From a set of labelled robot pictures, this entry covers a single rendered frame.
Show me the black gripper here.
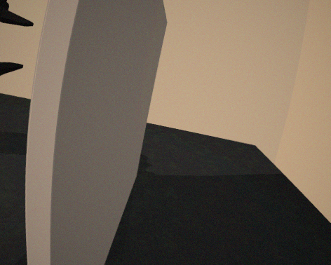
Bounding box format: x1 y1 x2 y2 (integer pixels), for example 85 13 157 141
0 0 34 76

